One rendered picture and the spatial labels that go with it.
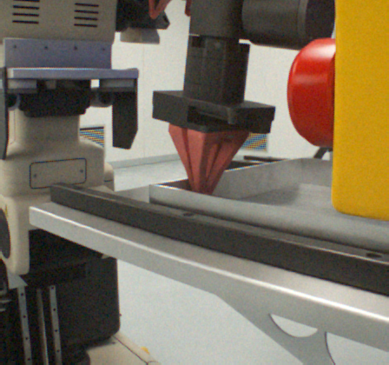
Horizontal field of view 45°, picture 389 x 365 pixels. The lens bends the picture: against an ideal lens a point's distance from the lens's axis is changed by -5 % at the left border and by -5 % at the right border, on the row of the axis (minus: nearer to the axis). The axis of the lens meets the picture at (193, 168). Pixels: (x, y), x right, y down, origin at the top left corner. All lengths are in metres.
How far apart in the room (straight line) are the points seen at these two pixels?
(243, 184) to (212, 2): 0.21
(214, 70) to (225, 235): 0.15
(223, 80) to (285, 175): 0.21
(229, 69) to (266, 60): 6.64
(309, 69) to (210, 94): 0.26
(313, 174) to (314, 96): 0.46
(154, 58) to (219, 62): 6.71
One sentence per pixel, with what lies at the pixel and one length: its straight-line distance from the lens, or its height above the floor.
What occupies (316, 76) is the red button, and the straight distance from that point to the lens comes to 0.16.
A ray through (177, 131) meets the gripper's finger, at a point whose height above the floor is 0.96.
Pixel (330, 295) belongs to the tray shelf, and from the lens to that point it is 0.29.
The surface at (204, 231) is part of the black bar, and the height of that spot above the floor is 0.89.
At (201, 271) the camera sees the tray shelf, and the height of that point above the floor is 0.87.
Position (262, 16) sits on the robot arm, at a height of 1.06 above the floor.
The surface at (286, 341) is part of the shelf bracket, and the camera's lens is 0.44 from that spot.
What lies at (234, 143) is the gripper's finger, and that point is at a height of 0.95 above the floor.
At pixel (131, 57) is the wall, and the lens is 6.84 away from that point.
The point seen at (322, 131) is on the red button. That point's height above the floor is 0.98.
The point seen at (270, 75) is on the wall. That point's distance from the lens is 7.00.
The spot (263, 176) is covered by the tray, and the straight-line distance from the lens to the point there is 0.56.
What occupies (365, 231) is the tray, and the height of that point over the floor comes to 0.91.
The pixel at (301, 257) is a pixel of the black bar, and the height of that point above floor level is 0.89.
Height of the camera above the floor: 0.99
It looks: 9 degrees down
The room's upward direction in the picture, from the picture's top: straight up
